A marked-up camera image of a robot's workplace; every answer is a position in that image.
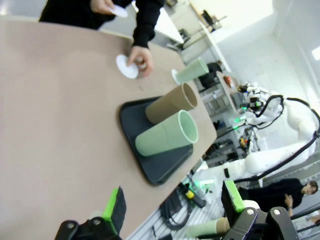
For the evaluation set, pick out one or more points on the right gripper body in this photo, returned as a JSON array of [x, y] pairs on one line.
[[254, 103]]

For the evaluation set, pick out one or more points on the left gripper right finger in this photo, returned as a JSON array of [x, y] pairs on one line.
[[232, 200]]

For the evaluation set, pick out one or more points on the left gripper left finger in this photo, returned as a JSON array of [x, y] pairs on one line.
[[112, 210]]

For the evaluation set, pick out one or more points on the light green tall cup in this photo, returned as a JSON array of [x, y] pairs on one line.
[[160, 140], [191, 71]]

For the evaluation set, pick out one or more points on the white scalloped paper coaster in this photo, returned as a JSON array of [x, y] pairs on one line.
[[173, 75], [121, 62]]

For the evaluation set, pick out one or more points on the brown tall cup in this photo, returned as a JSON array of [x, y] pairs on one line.
[[165, 107]]

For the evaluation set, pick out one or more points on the white coaster stack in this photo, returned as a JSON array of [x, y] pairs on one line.
[[120, 11]]

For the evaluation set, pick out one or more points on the person's left forearm black sleeve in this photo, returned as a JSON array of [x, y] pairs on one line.
[[147, 25]]

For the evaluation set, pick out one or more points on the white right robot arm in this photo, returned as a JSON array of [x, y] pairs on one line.
[[262, 160]]

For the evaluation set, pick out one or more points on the person's left hand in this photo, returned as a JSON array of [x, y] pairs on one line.
[[141, 57]]

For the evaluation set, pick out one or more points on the person's right hand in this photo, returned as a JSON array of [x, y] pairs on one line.
[[102, 5]]

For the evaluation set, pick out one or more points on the brown spare cup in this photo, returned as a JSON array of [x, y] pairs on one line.
[[223, 224]]

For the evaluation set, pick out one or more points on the brown wooden board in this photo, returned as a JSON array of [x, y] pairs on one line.
[[226, 97]]

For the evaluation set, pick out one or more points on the small red object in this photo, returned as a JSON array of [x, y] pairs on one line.
[[227, 80]]

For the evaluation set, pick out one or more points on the light green spare cup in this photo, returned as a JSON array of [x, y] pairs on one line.
[[202, 228]]

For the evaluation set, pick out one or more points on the seated person in black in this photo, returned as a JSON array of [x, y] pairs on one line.
[[282, 190]]

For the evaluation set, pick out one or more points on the black padded chair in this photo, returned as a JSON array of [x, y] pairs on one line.
[[215, 68]]

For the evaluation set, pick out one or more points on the grey metal rack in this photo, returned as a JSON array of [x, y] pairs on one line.
[[220, 147]]

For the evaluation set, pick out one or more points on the black plastic tray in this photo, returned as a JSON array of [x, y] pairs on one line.
[[160, 170]]

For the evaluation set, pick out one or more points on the long white desk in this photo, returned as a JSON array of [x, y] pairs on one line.
[[215, 42]]

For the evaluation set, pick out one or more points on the ceiling light panel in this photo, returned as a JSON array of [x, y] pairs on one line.
[[316, 53]]

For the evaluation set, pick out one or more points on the black office chair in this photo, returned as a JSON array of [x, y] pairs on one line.
[[206, 16]]

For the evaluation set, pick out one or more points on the white table top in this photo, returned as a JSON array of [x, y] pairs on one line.
[[162, 22]]

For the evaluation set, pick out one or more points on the person's black sweater torso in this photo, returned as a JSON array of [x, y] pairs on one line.
[[70, 12]]

